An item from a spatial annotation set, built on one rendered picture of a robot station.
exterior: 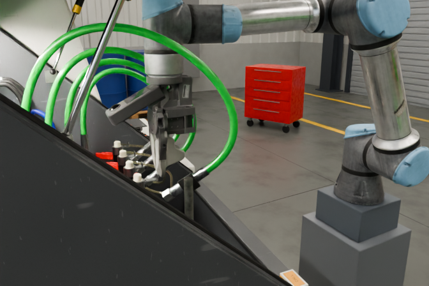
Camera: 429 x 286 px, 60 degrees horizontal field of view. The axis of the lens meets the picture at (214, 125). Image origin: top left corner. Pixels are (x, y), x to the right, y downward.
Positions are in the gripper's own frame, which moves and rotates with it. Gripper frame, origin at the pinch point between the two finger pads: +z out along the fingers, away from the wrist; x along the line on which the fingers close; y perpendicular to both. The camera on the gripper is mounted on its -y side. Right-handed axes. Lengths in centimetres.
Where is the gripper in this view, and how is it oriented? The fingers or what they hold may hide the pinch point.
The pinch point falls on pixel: (158, 171)
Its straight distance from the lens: 79.3
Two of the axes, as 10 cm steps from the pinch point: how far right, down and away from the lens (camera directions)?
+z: 0.0, 9.6, 2.6
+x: -4.0, -2.4, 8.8
